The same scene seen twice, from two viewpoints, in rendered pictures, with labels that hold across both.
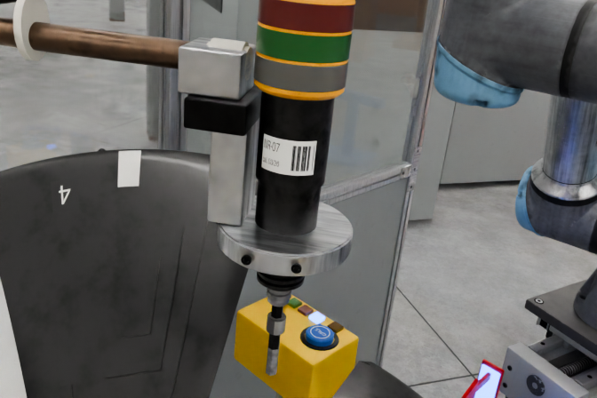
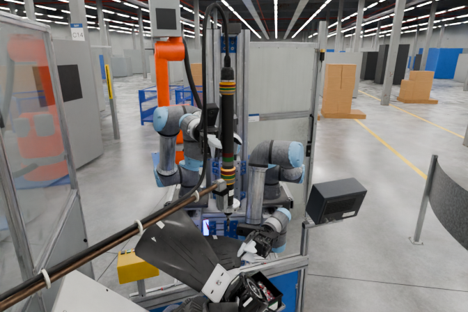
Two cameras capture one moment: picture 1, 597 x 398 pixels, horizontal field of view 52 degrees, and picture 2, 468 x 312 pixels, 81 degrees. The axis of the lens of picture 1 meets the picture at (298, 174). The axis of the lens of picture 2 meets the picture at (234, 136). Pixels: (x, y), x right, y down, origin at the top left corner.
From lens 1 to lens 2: 0.70 m
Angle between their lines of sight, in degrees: 57
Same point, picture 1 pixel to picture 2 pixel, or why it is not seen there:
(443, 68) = (191, 162)
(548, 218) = (168, 181)
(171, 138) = (22, 233)
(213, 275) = (193, 230)
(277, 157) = (231, 193)
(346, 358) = not seen: hidden behind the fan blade
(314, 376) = not seen: hidden behind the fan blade
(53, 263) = (166, 254)
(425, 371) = (102, 266)
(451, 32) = (192, 154)
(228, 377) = not seen: outside the picture
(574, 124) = (170, 154)
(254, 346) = (129, 271)
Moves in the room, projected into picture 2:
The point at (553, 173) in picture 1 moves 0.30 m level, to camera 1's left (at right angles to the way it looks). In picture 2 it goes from (166, 168) to (120, 191)
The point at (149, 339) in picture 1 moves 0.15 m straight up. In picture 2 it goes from (196, 249) to (194, 205)
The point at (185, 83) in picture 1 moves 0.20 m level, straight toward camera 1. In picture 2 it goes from (221, 189) to (294, 201)
